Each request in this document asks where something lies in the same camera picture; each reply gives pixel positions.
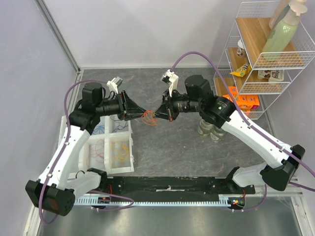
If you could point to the orange snack box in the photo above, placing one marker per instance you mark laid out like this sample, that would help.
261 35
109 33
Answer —
248 103

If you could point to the aluminium corner post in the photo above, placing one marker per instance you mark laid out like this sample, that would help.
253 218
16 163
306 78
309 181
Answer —
57 33

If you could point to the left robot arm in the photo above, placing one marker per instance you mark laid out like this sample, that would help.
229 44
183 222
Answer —
52 191

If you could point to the yellow snack bag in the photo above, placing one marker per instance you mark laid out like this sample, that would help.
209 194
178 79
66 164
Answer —
242 71

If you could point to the glass water bottle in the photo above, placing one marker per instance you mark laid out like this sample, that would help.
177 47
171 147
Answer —
216 134
204 128

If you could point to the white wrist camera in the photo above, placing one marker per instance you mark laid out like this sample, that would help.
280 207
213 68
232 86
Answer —
114 84
170 78

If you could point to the white compartment tray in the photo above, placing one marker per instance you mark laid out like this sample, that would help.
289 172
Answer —
109 148

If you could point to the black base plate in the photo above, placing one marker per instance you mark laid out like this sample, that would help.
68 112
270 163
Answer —
171 189

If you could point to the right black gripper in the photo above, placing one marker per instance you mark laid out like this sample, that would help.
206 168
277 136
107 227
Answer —
169 105

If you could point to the small white cup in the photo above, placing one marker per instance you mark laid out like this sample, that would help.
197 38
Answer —
241 52

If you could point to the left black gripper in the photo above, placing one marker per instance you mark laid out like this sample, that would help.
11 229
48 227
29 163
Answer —
128 109

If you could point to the beige pump bottle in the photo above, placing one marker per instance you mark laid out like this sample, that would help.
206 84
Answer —
281 10

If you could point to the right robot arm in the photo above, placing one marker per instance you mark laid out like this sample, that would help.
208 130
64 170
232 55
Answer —
278 167

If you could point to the green lotion pump bottle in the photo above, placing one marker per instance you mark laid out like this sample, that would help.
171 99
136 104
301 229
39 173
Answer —
283 32

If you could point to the left glass water bottle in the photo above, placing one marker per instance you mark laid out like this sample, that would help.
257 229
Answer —
204 128

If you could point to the white wire shelf rack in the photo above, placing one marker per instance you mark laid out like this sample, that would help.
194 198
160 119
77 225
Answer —
251 26

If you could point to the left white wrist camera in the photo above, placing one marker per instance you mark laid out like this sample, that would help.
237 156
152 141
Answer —
114 84

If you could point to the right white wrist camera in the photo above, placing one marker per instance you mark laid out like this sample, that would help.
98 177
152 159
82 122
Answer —
170 78

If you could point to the right glass water bottle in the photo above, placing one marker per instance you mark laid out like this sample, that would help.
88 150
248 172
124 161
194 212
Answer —
216 134

